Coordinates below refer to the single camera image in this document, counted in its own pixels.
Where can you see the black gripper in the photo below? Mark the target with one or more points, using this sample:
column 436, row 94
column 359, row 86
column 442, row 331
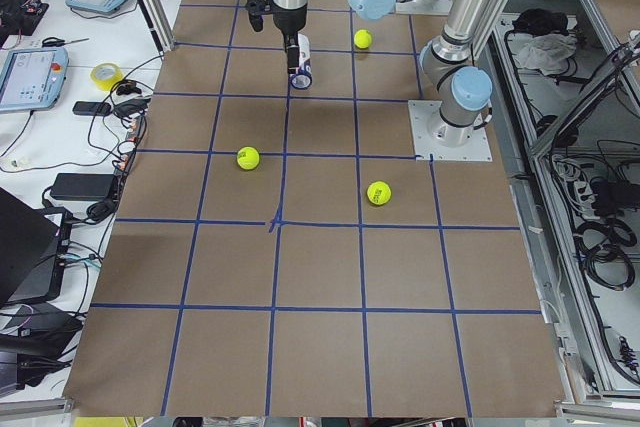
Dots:
column 288, row 21

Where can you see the Wilson tennis ball can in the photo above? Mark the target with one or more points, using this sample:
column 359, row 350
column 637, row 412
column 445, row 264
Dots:
column 302, row 78

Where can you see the tennis ball Wilson right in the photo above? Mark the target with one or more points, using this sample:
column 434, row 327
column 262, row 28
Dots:
column 363, row 39

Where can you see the tennis ball near gripper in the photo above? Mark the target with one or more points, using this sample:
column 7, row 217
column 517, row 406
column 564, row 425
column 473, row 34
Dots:
column 248, row 158

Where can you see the tennis ball Roland Garros centre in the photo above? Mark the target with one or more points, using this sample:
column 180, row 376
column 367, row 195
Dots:
column 379, row 193

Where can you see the yellow tape roll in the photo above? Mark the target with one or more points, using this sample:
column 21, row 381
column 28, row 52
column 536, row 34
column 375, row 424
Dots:
column 106, row 75

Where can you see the black phone device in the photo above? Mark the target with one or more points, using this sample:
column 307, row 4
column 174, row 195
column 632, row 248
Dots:
column 92, row 108

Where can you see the scissors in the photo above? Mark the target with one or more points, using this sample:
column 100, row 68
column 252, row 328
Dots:
column 59, row 42

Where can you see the white cloth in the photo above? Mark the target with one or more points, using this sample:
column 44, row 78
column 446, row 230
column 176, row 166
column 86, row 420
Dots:
column 548, row 54

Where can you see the grey power adapter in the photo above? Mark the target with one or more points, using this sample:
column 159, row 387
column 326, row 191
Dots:
column 82, row 186

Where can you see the teach pendant near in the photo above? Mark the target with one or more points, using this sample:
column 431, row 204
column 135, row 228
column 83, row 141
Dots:
column 32, row 79

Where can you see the black laptop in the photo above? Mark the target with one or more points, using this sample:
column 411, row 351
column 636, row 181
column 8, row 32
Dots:
column 33, row 242

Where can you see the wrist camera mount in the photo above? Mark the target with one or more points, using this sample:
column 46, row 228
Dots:
column 257, row 10

